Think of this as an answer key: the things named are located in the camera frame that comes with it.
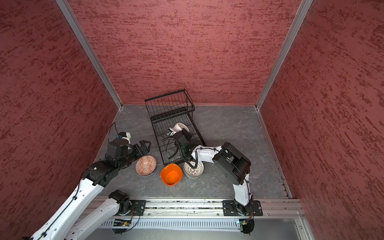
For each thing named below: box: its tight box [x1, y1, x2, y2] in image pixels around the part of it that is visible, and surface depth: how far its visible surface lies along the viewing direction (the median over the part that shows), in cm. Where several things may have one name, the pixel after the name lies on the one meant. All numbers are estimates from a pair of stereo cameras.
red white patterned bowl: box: [183, 161, 205, 179], surface depth 83 cm
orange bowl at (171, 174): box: [160, 163, 183, 187], surface depth 86 cm
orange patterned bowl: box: [135, 155, 157, 177], surface depth 87 cm
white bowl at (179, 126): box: [173, 122, 190, 132], surface depth 93 cm
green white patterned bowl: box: [183, 166, 205, 179], surface depth 83 cm
